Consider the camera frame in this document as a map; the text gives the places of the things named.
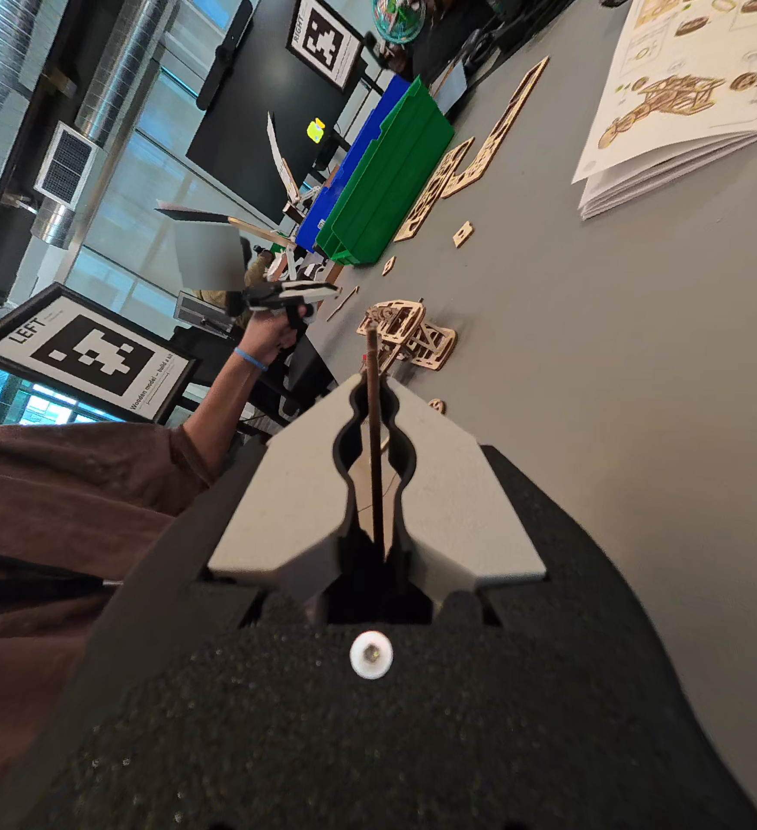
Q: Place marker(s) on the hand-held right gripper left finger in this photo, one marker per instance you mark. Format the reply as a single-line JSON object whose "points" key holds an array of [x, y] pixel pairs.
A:
{"points": [[281, 512]]}

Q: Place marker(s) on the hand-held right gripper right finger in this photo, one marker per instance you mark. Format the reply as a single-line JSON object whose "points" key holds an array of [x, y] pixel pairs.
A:
{"points": [[469, 519]]}

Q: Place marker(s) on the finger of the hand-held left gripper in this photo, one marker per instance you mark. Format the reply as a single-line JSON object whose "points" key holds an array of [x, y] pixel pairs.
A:
{"points": [[307, 286], [300, 299]]}

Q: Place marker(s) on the laser-cut wooden parts sheet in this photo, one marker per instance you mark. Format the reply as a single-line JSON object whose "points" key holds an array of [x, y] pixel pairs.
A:
{"points": [[374, 454]]}

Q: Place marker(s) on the white desktop robot arm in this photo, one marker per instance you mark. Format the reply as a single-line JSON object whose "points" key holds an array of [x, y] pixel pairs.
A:
{"points": [[278, 149]]}

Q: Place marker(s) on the person's left forearm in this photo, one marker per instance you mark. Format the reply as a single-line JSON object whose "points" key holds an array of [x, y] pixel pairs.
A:
{"points": [[222, 408]]}

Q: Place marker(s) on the beige desktop robot arm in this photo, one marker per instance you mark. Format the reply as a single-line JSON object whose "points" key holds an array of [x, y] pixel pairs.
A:
{"points": [[255, 230]]}

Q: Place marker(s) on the person's left hand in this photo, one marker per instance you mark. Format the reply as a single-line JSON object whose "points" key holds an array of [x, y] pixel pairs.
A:
{"points": [[265, 340]]}

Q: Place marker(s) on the thin wooden stick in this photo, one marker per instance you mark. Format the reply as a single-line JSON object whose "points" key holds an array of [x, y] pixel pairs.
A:
{"points": [[342, 303]]}

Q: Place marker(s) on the blue wristband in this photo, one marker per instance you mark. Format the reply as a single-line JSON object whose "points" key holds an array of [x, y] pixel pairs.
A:
{"points": [[248, 358]]}

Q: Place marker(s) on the small blue plastic bin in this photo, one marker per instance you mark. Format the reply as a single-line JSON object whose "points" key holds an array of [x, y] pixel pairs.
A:
{"points": [[310, 224]]}

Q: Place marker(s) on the tiny wooden offcut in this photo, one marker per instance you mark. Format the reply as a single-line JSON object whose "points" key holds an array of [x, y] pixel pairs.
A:
{"points": [[388, 266]]}

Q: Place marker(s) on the green plastic bin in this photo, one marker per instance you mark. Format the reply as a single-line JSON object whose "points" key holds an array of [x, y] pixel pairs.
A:
{"points": [[385, 181]]}

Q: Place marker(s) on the wooden model assembly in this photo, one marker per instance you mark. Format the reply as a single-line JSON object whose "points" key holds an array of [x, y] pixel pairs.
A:
{"points": [[440, 340]]}

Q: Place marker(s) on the yellow sticker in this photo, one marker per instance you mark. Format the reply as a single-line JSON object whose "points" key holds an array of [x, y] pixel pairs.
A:
{"points": [[316, 129]]}

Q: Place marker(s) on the small square wooden piece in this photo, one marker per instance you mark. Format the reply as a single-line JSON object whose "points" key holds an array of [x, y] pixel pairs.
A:
{"points": [[459, 241]]}

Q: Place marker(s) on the large blue plastic bin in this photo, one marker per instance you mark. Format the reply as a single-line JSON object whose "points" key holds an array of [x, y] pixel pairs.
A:
{"points": [[368, 129]]}

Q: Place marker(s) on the framed black-white marker sign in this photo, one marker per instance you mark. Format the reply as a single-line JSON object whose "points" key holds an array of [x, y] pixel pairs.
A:
{"points": [[323, 39], [93, 350]]}

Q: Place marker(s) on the large black screen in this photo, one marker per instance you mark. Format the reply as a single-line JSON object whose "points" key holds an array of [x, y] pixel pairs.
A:
{"points": [[255, 110]]}

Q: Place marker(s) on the white vent grille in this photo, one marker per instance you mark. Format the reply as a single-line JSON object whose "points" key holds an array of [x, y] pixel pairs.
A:
{"points": [[67, 165]]}

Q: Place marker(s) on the person's brown shirt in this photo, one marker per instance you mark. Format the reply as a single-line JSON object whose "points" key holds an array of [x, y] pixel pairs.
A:
{"points": [[41, 493]]}

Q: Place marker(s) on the black video bar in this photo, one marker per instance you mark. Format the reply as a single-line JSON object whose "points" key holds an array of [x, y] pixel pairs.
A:
{"points": [[222, 58]]}

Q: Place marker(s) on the colourful globe ball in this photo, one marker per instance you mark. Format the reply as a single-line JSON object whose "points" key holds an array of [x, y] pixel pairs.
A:
{"points": [[398, 23]]}

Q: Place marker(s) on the pile of black bags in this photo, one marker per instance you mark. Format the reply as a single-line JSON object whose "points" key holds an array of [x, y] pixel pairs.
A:
{"points": [[514, 26]]}

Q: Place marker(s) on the white instruction booklet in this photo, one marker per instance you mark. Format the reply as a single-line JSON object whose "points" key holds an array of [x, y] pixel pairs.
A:
{"points": [[676, 129]]}

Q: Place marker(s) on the empty wooden frame sheet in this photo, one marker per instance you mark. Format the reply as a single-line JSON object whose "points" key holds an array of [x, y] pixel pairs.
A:
{"points": [[406, 232]]}

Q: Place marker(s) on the L-shaped empty wooden frame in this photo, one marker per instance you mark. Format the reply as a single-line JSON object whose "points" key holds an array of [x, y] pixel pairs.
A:
{"points": [[466, 180]]}

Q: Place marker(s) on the silver air duct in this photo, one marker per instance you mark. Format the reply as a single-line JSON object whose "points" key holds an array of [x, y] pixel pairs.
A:
{"points": [[2, 97], [132, 65]]}

